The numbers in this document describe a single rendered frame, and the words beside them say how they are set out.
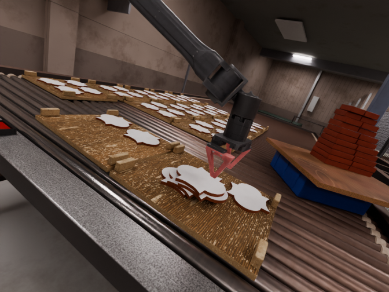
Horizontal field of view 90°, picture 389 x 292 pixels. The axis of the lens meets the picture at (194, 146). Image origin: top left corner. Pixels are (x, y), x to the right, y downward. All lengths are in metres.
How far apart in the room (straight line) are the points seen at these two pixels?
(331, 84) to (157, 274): 9.94
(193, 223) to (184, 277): 0.11
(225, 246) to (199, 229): 0.06
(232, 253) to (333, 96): 9.75
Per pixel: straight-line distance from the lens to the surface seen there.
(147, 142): 0.76
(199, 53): 0.45
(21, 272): 1.56
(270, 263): 0.50
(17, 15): 3.24
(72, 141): 0.70
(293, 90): 10.17
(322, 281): 0.57
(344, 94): 10.06
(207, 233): 0.45
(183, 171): 0.55
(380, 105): 2.23
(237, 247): 0.46
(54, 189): 0.53
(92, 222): 0.44
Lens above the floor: 1.22
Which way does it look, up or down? 19 degrees down
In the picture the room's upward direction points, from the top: 18 degrees clockwise
